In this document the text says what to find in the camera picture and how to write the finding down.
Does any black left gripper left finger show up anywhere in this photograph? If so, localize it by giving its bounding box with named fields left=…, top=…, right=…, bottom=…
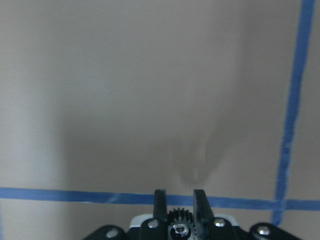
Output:
left=153, top=189, right=167, bottom=223

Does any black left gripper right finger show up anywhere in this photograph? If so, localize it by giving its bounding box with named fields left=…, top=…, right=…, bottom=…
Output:
left=193, top=189, right=214, bottom=225

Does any small black bearing gear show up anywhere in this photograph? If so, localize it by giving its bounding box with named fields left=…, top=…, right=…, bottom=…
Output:
left=167, top=208, right=197, bottom=240

